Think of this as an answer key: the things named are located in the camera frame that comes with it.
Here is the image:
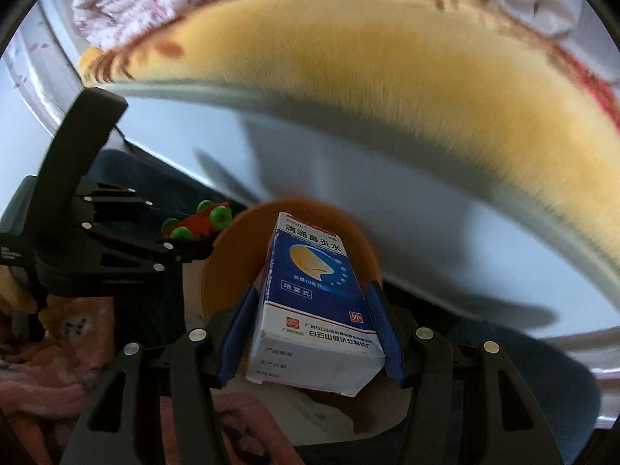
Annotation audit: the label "orange bowl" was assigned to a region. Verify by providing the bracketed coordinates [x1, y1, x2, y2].
[201, 198, 383, 331]

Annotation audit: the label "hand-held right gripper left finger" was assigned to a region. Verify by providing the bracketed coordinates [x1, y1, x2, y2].
[58, 286, 260, 465]

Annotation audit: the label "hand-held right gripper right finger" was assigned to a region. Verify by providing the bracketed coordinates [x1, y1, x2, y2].
[365, 281, 565, 465]

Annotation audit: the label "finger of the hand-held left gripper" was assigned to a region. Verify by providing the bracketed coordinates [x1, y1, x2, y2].
[82, 181, 195, 226]
[84, 223, 214, 272]

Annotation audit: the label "person's blue jeans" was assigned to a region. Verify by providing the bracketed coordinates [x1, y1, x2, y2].
[92, 150, 601, 465]

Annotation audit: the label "pink floral quilt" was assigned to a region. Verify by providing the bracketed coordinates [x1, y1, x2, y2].
[72, 0, 301, 52]

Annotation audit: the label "blue white medicine box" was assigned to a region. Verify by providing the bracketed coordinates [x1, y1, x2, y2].
[245, 212, 387, 396]

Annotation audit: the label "person's left hand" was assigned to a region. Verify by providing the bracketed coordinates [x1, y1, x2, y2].
[0, 264, 44, 320]

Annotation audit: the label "yellow fleece blanket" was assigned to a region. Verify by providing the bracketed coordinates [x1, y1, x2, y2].
[77, 0, 620, 277]

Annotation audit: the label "red toy car green wheels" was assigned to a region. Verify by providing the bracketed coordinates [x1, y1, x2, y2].
[161, 200, 233, 243]

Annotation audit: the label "pink fleece blanket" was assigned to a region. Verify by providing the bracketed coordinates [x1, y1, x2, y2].
[0, 295, 291, 465]

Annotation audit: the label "white bed base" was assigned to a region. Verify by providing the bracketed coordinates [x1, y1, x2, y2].
[0, 0, 620, 354]

